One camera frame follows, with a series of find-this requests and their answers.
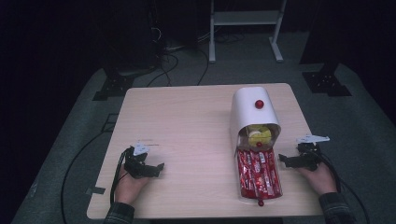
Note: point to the black stand base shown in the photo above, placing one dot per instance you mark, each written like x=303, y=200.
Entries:
x=113, y=87
x=325, y=83

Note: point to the white metal stand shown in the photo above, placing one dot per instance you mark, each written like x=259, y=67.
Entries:
x=246, y=18

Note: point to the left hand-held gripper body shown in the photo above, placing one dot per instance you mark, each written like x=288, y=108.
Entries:
x=137, y=161

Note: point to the grey tape strip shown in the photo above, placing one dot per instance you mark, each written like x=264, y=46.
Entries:
x=95, y=190

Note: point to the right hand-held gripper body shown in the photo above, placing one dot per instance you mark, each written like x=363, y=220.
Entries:
x=308, y=157

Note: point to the person's right hand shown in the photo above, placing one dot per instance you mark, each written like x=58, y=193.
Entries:
x=320, y=180

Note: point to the pile of red snack packets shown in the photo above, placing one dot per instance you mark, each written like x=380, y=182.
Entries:
x=258, y=174

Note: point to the white drawer cabinet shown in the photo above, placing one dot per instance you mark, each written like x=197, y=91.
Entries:
x=249, y=109

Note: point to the person's left hand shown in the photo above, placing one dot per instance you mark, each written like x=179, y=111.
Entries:
x=129, y=188

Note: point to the yellow snack packets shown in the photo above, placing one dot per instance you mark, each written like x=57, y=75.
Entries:
x=260, y=134

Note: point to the clear drawer with red knob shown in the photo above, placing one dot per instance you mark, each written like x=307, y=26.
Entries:
x=260, y=199

